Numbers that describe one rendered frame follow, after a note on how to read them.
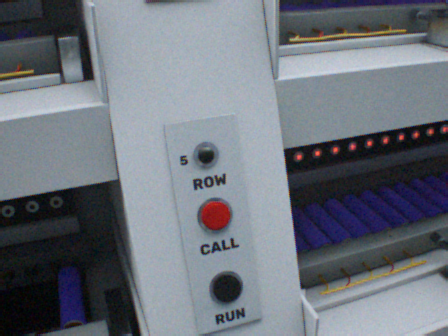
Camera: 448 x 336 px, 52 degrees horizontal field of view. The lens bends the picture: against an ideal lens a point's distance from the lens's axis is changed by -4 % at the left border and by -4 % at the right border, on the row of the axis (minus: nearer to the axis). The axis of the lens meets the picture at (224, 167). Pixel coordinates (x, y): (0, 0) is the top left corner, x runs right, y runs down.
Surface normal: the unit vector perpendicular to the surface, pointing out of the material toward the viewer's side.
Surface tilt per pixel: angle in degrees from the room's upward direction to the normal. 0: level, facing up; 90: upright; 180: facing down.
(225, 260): 90
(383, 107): 109
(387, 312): 19
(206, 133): 90
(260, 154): 90
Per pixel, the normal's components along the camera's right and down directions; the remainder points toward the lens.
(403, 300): -0.04, -0.90
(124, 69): 0.29, 0.08
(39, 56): 0.33, 0.41
